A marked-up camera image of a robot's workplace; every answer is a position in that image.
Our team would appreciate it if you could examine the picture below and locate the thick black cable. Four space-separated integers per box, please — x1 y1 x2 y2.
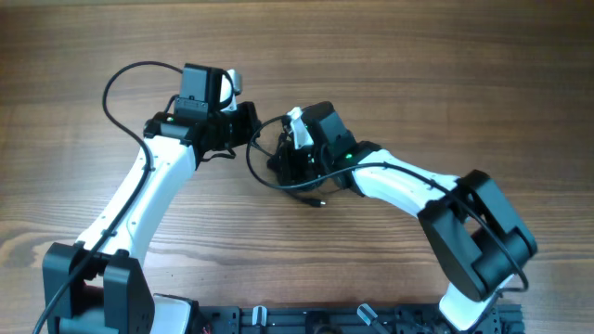
265 132 328 209

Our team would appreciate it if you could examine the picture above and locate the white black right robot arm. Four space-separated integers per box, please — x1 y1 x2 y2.
268 101 537 332

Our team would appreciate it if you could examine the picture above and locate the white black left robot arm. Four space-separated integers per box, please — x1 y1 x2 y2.
33 64 260 333

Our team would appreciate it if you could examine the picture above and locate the black left camera cable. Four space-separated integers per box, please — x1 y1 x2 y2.
30 60 236 334

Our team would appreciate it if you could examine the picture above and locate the black camera cable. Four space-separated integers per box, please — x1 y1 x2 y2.
244 114 530 334
30 60 236 334

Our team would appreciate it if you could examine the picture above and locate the black right camera cable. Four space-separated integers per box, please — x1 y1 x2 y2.
244 114 530 334

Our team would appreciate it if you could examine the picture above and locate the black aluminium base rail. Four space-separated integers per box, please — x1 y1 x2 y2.
194 302 525 334

